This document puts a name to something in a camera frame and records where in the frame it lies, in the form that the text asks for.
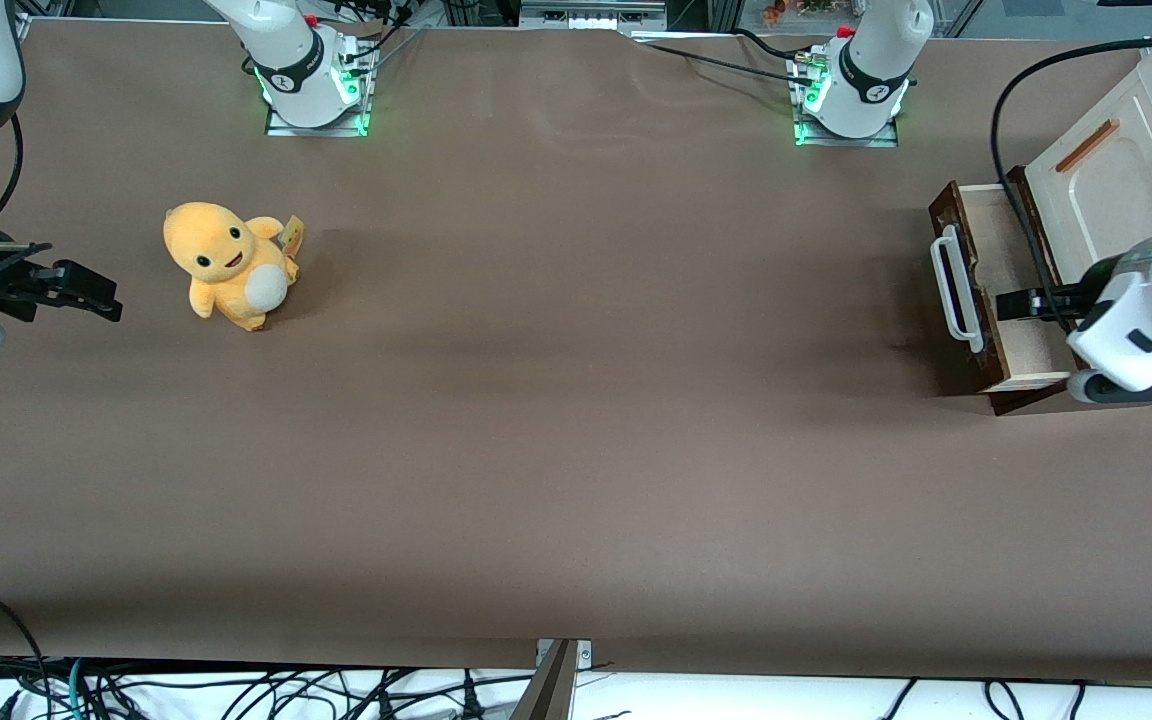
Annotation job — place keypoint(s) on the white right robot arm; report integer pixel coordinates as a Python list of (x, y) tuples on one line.
[(296, 70)]

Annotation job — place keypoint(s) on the white wooden drawer cabinet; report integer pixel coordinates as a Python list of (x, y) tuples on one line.
[(1096, 200)]

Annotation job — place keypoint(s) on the yellow plush toy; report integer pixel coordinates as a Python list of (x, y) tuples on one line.
[(226, 265)]

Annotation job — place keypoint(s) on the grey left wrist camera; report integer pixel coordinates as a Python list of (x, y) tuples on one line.
[(1086, 387)]

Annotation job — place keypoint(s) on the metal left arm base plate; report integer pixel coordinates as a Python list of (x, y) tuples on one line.
[(846, 140)]

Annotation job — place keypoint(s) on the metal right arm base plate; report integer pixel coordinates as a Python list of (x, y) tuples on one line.
[(316, 128)]

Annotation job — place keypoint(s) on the grey metal frame rail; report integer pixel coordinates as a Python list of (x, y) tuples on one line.
[(591, 14)]

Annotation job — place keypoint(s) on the metal table edge bracket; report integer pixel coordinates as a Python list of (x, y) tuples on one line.
[(561, 680)]

